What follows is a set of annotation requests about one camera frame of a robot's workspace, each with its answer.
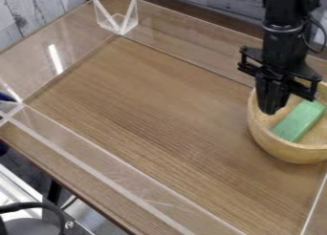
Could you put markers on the green rectangular block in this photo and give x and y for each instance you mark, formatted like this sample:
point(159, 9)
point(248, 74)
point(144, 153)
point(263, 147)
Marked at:
point(297, 122)

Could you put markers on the black table leg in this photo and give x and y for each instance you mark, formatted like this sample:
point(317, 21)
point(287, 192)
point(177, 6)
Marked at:
point(53, 192)

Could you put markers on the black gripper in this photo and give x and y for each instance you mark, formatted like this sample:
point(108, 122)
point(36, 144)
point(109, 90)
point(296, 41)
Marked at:
point(277, 66)

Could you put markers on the light wooden bowl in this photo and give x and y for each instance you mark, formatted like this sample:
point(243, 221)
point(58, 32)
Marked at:
point(293, 143)

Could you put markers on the blue object at edge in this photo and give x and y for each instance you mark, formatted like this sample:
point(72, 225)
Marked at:
point(4, 97)

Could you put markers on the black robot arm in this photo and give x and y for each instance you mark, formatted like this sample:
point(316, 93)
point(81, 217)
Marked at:
point(291, 12)

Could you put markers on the clear acrylic tray wall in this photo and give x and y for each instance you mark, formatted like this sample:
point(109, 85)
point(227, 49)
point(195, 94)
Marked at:
point(133, 112)

